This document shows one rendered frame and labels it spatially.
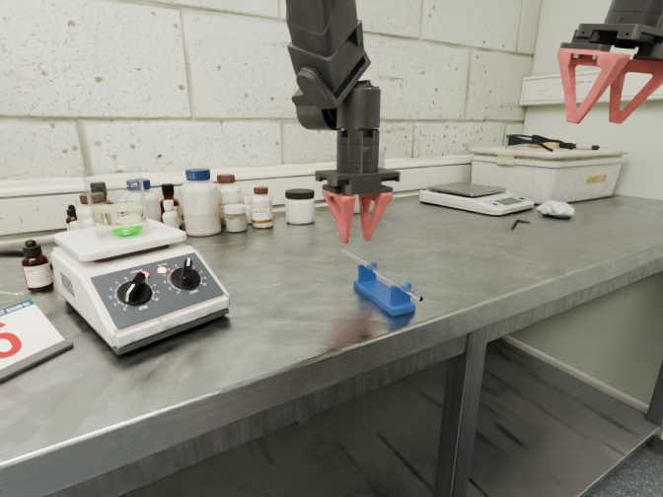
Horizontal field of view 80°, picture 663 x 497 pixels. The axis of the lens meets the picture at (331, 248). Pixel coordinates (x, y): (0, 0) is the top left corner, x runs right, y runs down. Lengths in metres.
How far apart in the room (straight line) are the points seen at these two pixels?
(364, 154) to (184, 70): 0.58
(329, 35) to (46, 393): 0.42
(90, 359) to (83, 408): 0.08
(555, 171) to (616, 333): 0.69
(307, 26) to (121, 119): 0.61
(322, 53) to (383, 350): 0.32
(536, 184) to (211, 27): 0.91
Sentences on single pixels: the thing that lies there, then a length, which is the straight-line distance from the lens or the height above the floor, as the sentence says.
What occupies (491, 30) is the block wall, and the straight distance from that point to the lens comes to 1.58.
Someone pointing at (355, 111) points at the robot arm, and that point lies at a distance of 0.52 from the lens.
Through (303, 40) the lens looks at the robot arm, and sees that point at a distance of 0.47.
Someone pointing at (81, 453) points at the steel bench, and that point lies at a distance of 0.37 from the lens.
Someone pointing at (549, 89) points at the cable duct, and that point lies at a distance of 1.65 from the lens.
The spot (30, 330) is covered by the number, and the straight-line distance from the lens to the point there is 0.50.
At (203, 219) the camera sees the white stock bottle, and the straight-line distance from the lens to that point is 0.83.
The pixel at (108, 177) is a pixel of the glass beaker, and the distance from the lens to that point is 0.51.
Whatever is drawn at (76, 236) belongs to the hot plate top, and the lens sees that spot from 0.56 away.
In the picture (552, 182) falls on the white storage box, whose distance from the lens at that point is 1.22.
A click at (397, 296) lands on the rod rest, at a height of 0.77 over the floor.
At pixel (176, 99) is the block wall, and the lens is 0.99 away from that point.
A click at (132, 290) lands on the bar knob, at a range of 0.44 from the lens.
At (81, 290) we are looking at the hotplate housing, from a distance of 0.49.
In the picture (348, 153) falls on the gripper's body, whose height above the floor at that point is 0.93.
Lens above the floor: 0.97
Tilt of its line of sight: 18 degrees down
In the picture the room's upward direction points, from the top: straight up
